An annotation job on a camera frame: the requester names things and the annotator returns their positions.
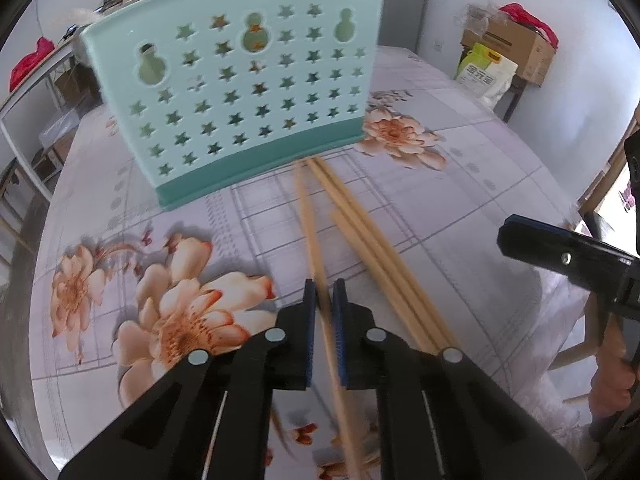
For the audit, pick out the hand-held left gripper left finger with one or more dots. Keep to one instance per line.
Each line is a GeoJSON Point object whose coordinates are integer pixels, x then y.
{"type": "Point", "coordinates": [309, 335]}

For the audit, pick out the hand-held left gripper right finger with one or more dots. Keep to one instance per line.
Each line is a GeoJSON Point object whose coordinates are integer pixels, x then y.
{"type": "Point", "coordinates": [341, 335]}

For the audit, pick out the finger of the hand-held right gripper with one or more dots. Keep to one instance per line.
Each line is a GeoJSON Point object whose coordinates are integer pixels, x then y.
{"type": "Point", "coordinates": [565, 252]}
{"type": "Point", "coordinates": [635, 185]}

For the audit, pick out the bunch of wooden chopsticks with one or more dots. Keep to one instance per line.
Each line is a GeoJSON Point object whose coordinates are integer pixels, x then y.
{"type": "Point", "coordinates": [380, 260]}

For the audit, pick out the single wooden chopstick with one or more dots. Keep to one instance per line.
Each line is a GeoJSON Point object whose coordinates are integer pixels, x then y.
{"type": "Point", "coordinates": [315, 245]}

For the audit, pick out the person's right hand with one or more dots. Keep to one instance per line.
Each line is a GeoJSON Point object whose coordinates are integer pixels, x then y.
{"type": "Point", "coordinates": [610, 380]}

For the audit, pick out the light wooden chair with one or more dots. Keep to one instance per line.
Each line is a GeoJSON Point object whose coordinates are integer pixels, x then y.
{"type": "Point", "coordinates": [575, 357]}

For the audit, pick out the dark small stool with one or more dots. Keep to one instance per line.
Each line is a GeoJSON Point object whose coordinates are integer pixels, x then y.
{"type": "Point", "coordinates": [515, 100]}

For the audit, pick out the large cardboard box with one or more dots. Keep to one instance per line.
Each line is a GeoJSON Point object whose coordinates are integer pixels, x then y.
{"type": "Point", "coordinates": [515, 50]}

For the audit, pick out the white rice bag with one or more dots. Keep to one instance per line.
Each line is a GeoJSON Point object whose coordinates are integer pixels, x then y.
{"type": "Point", "coordinates": [485, 75]}

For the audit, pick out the red bag on cardboard box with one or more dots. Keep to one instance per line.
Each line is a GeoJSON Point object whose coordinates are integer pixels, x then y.
{"type": "Point", "coordinates": [525, 17]}

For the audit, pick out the crumpled clear plastic wrap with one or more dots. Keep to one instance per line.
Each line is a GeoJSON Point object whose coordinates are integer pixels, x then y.
{"type": "Point", "coordinates": [477, 15]}

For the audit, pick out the silver refrigerator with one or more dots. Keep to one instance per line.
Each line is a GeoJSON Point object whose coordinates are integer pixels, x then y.
{"type": "Point", "coordinates": [405, 10]}

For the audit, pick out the white desk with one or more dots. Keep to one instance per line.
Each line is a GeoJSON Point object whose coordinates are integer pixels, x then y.
{"type": "Point", "coordinates": [67, 50]}

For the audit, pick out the red plastic bag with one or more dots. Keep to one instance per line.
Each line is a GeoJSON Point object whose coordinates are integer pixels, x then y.
{"type": "Point", "coordinates": [30, 62]}

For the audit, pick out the wall socket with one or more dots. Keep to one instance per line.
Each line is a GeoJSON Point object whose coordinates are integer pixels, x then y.
{"type": "Point", "coordinates": [439, 46]}

